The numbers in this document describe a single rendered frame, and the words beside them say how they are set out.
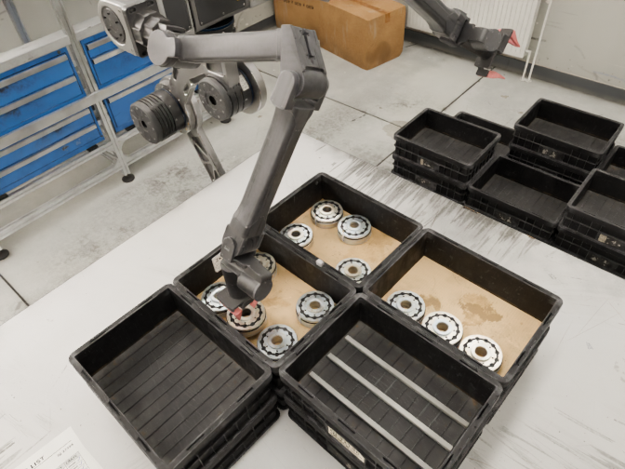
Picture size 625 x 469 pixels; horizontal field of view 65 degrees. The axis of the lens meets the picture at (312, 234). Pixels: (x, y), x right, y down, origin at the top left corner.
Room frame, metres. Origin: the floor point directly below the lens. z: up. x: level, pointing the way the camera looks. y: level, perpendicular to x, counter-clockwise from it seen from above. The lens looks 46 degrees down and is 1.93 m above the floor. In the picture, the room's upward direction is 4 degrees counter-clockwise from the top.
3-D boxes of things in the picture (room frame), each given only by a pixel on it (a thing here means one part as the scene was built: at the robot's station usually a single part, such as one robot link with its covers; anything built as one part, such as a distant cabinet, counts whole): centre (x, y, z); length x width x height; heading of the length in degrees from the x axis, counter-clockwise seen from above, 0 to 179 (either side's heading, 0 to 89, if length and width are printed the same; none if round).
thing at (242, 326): (0.76, 0.19, 0.88); 0.10 x 0.10 x 0.01
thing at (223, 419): (0.60, 0.35, 0.92); 0.40 x 0.30 x 0.02; 44
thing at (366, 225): (1.07, -0.13, 0.86); 0.10 x 0.10 x 0.01
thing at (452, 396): (0.52, -0.14, 0.87); 0.40 x 0.30 x 0.11; 44
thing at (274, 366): (0.81, 0.14, 0.92); 0.40 x 0.30 x 0.02; 44
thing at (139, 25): (1.18, 0.34, 1.45); 0.09 x 0.08 x 0.12; 136
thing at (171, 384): (0.60, 0.35, 0.87); 0.40 x 0.30 x 0.11; 44
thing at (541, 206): (1.61, -0.95, 0.31); 0.40 x 0.30 x 0.34; 46
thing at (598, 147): (1.90, -1.22, 0.37); 0.40 x 0.30 x 0.45; 46
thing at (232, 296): (0.76, 0.19, 1.00); 0.10 x 0.07 x 0.07; 133
